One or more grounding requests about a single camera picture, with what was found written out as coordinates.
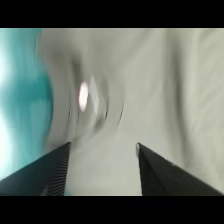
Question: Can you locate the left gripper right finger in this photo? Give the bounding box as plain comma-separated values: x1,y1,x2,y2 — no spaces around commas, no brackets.
135,142,224,197

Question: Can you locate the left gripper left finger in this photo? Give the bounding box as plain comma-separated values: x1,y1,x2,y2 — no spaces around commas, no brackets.
0,141,72,197

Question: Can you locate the grey shirt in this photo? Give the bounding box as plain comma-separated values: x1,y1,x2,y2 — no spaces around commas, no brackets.
36,27,224,197

